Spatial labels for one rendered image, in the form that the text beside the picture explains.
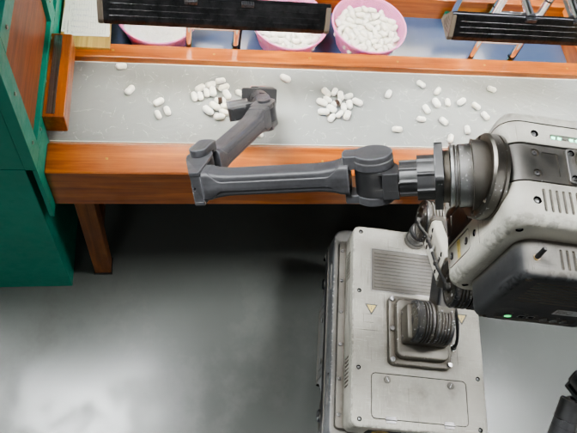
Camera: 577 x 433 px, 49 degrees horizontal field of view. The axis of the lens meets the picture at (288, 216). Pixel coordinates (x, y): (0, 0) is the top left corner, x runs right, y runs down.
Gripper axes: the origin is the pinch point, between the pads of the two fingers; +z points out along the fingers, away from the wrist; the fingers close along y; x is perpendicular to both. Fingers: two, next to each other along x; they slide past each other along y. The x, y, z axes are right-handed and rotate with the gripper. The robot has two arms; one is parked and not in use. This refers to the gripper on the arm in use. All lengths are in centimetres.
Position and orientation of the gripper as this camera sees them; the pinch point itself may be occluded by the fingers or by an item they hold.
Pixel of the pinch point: (255, 93)
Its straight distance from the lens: 196.8
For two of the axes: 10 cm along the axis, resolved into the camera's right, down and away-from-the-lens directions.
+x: -0.6, 9.3, 3.7
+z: -1.6, -3.8, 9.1
